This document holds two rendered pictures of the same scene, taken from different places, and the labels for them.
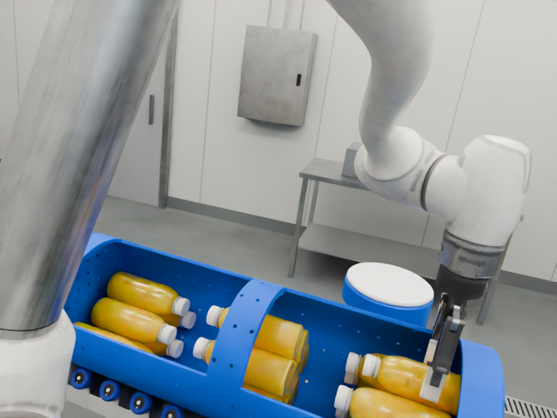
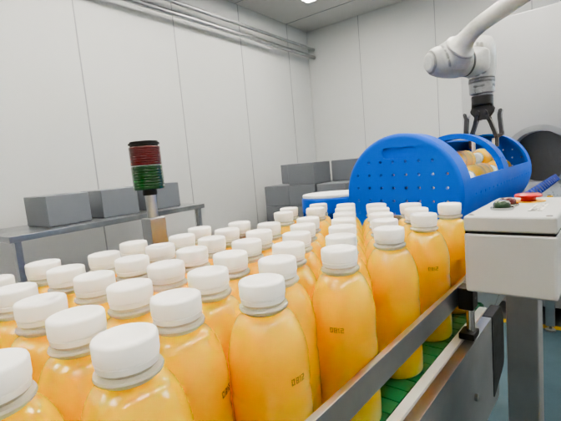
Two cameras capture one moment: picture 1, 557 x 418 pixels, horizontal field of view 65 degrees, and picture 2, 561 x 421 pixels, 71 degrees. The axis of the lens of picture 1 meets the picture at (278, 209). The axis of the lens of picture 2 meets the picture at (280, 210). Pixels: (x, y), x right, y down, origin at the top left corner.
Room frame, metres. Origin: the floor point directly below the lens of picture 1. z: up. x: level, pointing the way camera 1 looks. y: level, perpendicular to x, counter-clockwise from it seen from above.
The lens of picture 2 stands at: (0.76, 1.39, 1.18)
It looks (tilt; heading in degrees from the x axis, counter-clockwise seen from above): 6 degrees down; 294
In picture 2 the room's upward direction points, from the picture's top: 5 degrees counter-clockwise
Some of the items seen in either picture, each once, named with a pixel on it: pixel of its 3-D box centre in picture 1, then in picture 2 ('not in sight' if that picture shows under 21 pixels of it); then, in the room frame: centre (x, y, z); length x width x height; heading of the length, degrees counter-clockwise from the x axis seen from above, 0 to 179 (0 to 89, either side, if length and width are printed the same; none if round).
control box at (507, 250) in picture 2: not in sight; (523, 240); (0.67, 0.76, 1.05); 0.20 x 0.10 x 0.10; 73
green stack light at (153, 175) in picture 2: not in sight; (148, 177); (1.35, 0.74, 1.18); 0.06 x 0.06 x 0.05
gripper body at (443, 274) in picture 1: (457, 293); (482, 107); (0.65, -0.31, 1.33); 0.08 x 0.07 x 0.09; 163
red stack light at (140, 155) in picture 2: not in sight; (145, 155); (1.35, 0.74, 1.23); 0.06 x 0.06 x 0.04
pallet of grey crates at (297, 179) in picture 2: not in sight; (320, 207); (2.35, -3.50, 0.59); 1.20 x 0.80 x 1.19; 167
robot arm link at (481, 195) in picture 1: (481, 185); (477, 58); (0.66, -0.30, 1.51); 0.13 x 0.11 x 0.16; 42
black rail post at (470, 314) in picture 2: not in sight; (467, 311); (0.75, 0.76, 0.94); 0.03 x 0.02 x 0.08; 73
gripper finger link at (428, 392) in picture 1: (433, 382); not in sight; (0.61, -0.30, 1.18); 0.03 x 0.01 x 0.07; 73
